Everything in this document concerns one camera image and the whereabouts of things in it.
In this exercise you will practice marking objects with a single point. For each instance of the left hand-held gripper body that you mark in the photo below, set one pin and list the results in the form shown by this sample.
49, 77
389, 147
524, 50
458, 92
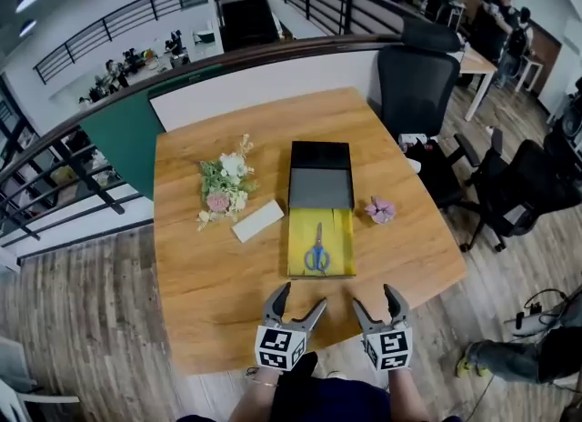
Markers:
279, 347

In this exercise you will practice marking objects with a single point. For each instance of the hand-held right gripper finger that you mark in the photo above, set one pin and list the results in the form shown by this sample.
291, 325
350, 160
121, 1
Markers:
399, 311
366, 320

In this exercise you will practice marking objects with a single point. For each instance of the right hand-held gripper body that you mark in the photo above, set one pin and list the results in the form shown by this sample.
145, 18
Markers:
391, 349

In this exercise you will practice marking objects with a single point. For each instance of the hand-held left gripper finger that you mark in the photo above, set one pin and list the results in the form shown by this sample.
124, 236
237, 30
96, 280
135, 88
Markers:
276, 306
311, 318

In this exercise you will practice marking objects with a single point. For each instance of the black gift box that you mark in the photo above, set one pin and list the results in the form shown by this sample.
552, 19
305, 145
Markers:
320, 188

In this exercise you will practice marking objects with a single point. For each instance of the person's left forearm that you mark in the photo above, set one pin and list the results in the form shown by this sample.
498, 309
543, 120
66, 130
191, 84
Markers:
252, 399

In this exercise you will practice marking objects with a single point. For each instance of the person's right forearm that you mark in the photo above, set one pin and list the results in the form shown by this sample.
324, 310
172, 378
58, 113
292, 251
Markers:
407, 397

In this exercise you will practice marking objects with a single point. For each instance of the person's dark shirt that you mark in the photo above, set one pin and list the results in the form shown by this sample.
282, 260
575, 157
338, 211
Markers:
327, 402

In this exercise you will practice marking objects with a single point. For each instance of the white rectangular block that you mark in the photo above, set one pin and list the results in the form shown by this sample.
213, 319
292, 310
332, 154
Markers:
258, 221

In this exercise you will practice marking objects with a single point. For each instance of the small pink flower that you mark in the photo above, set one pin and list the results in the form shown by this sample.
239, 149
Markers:
379, 210

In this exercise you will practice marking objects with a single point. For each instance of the artificial flower bouquet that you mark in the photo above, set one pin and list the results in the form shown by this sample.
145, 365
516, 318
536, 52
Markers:
225, 183

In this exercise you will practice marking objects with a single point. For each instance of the white and red object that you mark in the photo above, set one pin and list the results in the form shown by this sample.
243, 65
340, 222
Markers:
416, 139

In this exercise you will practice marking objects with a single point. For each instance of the white divider panel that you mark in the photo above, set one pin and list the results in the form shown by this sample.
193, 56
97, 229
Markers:
273, 88

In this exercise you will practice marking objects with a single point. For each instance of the black mesh office chair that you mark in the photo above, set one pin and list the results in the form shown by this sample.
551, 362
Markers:
416, 93

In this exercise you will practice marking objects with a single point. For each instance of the green divider panel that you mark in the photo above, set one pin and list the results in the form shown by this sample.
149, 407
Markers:
127, 133

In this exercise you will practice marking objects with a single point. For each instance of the wooden desk with white legs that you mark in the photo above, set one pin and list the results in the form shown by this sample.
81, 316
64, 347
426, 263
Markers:
477, 63

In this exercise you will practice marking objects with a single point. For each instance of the white cabinet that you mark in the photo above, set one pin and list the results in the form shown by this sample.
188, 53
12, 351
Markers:
18, 393

